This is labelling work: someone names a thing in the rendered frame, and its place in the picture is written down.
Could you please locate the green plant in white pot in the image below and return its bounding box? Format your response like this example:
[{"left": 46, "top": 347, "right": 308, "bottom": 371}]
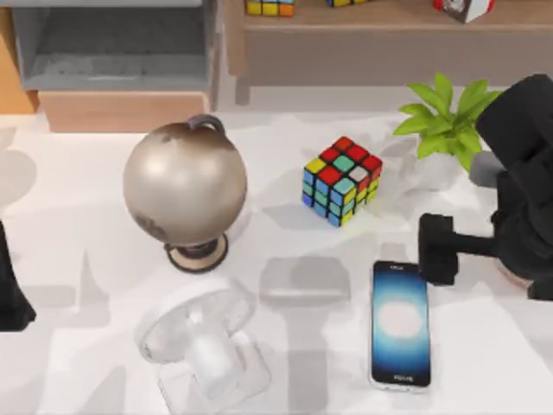
[{"left": 391, "top": 72, "right": 505, "bottom": 194}]

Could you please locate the black smartphone with blue screen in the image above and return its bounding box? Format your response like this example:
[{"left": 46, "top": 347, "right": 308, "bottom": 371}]
[{"left": 368, "top": 259, "right": 434, "bottom": 393}]

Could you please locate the pale wooden drawer front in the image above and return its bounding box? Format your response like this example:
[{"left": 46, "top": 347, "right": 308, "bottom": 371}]
[{"left": 37, "top": 89, "right": 212, "bottom": 134}]

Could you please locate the wooden open shelf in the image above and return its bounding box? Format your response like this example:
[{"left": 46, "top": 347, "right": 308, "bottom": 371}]
[{"left": 223, "top": 0, "right": 553, "bottom": 106}]

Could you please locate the multicoloured puzzle cube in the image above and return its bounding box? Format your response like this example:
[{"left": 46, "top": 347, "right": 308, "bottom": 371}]
[{"left": 301, "top": 135, "right": 385, "bottom": 228}]

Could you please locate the white desk fan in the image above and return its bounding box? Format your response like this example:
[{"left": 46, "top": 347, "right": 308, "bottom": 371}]
[{"left": 132, "top": 283, "right": 272, "bottom": 415}]

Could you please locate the beige desk globe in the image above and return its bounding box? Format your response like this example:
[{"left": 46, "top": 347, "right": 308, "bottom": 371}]
[{"left": 122, "top": 114, "right": 249, "bottom": 274}]

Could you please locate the red and white alarm clock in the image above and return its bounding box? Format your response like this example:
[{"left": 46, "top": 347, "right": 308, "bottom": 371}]
[{"left": 432, "top": 0, "right": 497, "bottom": 25}]

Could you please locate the dark-edged puzzle cube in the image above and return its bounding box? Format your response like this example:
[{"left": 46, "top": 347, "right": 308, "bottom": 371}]
[{"left": 324, "top": 0, "right": 373, "bottom": 10}]

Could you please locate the yellow-faced puzzle cube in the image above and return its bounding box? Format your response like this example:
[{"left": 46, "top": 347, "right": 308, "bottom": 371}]
[{"left": 245, "top": 0, "right": 296, "bottom": 19}]

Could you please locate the wooden cupboard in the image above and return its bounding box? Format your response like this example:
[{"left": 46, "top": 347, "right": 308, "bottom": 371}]
[{"left": 0, "top": 7, "right": 41, "bottom": 117}]

